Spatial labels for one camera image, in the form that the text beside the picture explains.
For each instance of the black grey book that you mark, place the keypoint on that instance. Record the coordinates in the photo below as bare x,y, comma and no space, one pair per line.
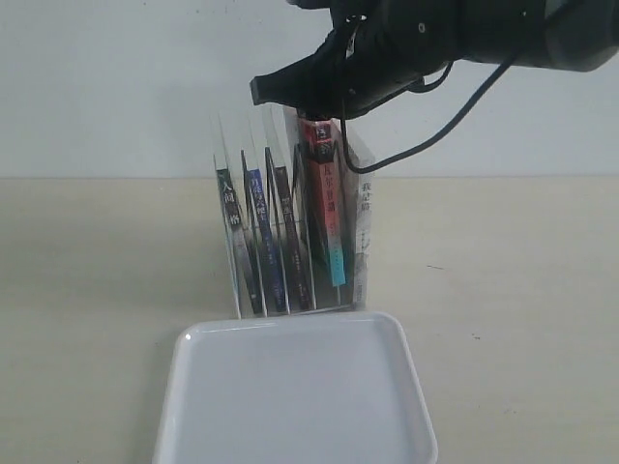
241,261

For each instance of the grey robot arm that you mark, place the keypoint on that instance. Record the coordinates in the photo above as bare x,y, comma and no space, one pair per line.
576,36

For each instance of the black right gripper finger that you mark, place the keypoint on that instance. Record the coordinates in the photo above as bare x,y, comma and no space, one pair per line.
312,82
315,115

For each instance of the red teal spine book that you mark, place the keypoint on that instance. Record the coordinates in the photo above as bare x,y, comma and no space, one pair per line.
316,141

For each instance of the white wire book rack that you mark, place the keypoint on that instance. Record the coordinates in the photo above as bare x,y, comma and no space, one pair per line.
297,221

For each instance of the dark blue book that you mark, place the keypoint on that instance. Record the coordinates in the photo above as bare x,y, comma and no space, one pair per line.
268,262

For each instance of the white grey spine book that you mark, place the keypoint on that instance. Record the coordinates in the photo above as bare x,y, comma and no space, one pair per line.
355,195

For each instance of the dark maroon book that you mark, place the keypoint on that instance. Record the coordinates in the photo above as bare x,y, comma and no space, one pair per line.
295,273

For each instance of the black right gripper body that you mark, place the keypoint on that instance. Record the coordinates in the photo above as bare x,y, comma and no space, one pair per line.
384,46

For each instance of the white plastic tray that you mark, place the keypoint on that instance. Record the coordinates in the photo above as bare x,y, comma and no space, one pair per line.
324,388

